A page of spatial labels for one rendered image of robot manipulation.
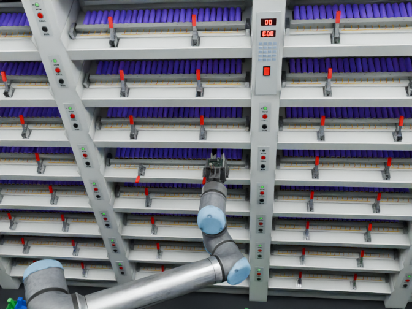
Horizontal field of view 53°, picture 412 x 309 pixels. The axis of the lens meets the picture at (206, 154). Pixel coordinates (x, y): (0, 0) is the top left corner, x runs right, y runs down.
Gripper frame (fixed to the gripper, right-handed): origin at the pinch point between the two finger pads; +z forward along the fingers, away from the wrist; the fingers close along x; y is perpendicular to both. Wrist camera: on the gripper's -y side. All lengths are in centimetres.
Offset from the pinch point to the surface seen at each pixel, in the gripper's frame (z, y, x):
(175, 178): -4.3, -7.1, 17.5
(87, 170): -4, -4, 54
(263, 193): -4.8, -14.1, -18.2
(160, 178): -4.1, -7.8, 23.7
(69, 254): -2, -63, 78
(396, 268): -3, -63, -81
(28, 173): -4, -7, 81
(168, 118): 3.4, 17.0, 18.7
